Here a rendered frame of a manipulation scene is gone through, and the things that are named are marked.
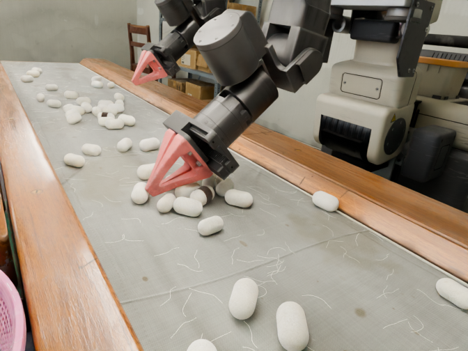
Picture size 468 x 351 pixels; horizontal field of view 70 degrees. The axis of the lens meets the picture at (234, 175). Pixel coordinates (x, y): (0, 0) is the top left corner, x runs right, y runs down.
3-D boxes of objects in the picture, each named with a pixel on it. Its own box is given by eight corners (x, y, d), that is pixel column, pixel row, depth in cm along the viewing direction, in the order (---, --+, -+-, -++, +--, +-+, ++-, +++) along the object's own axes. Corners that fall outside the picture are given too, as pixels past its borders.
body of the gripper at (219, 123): (202, 142, 36) (249, 96, 37) (164, 118, 44) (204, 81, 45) (230, 177, 41) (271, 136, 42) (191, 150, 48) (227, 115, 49)
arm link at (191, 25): (209, 36, 82) (197, 33, 86) (195, 10, 77) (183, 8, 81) (189, 54, 81) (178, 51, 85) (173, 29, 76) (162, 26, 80)
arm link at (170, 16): (228, 17, 81) (209, 14, 87) (205, -30, 73) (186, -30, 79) (193, 50, 79) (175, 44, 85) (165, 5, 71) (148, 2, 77)
